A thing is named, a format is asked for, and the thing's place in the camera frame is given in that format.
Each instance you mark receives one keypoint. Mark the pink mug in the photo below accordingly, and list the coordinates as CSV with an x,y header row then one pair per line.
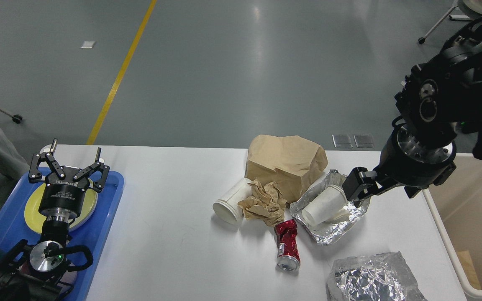
x,y
67,278

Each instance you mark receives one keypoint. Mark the white paper cup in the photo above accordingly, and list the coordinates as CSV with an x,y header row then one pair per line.
x,y
328,206
227,208

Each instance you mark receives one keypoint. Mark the pale green plate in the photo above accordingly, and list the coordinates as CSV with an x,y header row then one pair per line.
x,y
80,223

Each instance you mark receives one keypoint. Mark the aluminium foil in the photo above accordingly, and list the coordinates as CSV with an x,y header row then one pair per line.
x,y
382,277

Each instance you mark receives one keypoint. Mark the white office chair with jacket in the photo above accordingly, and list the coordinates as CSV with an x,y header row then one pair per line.
x,y
460,10

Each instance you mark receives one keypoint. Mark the floor socket plate right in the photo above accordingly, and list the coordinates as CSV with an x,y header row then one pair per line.
x,y
364,141

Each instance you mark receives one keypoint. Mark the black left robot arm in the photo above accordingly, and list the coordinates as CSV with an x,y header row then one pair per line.
x,y
51,255

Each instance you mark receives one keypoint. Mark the crumpled brown paper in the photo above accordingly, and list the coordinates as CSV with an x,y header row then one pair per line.
x,y
265,203

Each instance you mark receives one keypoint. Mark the blue plastic tray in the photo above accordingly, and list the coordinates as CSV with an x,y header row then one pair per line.
x,y
93,233

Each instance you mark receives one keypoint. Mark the white chair frame left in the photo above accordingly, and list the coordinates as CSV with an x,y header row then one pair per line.
x,y
14,117

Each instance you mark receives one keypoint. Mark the floor socket plate left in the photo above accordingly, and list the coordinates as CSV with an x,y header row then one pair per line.
x,y
342,141

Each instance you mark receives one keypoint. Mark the floor socket plate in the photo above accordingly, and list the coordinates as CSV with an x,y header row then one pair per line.
x,y
364,141
342,141

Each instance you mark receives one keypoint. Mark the beige plastic bin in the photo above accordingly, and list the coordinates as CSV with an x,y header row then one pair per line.
x,y
456,207

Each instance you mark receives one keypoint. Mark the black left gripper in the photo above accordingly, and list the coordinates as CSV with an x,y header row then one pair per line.
x,y
65,192

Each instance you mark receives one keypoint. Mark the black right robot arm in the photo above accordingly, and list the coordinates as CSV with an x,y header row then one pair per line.
x,y
436,97

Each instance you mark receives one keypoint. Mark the crushed red soda can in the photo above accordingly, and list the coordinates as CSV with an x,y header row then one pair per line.
x,y
288,257

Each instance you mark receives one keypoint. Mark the yellow plastic plate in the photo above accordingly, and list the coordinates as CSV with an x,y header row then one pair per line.
x,y
33,218

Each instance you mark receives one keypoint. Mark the large brown paper bag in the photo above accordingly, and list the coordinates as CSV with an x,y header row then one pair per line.
x,y
291,162

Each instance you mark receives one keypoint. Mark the white paper cup lying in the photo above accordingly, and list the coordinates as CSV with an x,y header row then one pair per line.
x,y
227,208

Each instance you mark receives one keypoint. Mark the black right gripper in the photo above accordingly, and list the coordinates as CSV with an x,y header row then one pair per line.
x,y
404,161

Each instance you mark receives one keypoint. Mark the aluminium foil tray sheet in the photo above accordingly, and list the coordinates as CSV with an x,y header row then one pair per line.
x,y
327,232

